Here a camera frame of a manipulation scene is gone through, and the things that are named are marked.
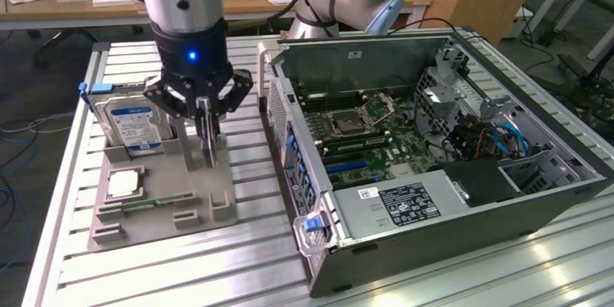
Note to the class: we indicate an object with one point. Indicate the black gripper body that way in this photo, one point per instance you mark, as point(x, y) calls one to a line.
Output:
point(192, 55)

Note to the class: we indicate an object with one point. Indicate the green GPU with black shroud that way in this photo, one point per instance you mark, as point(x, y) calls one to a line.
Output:
point(210, 149)

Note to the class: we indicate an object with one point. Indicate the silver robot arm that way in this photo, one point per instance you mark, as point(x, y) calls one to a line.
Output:
point(182, 1)

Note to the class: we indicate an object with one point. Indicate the hard disk with blue rails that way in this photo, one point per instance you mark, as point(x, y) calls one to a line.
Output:
point(130, 123)

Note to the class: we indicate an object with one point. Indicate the RAM slot with white latches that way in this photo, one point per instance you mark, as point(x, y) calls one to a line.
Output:
point(329, 92)
point(332, 102)

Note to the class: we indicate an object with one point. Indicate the CPU socket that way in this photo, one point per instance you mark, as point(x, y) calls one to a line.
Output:
point(348, 123)

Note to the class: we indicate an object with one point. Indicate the silver CPU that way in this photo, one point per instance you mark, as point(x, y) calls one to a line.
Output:
point(123, 184)

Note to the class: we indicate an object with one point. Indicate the metal socket cover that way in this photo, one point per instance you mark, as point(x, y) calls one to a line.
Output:
point(366, 104)

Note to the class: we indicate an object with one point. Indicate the black chair base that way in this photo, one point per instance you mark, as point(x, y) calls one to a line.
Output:
point(54, 42)

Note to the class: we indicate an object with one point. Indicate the green RAM stick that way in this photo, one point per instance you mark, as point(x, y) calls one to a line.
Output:
point(154, 204)
point(356, 143)

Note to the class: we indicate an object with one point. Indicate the black expansion slot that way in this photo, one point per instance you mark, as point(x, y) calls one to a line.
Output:
point(344, 161)

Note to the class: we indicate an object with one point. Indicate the blue expansion slot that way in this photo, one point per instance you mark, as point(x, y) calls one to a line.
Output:
point(348, 167)

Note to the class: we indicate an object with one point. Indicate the grey parts rack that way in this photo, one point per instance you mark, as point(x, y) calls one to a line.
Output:
point(158, 224)

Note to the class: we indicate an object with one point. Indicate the green motherboard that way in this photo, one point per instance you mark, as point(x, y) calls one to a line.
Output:
point(408, 149)

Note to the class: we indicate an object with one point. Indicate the blue case latch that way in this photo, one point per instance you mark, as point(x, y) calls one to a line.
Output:
point(313, 224)

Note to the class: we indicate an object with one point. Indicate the silver chipset heatsink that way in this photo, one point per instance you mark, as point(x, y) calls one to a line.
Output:
point(401, 171)

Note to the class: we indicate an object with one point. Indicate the perforated metal disk bay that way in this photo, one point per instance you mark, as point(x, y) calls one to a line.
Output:
point(438, 96)

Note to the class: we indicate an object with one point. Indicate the grey power supply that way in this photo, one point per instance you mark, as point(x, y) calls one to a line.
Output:
point(360, 213)

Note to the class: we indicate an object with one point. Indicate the black open PC case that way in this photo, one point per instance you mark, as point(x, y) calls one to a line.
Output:
point(432, 249)

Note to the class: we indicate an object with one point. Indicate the black floor stand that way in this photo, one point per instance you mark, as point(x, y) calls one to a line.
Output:
point(595, 69)

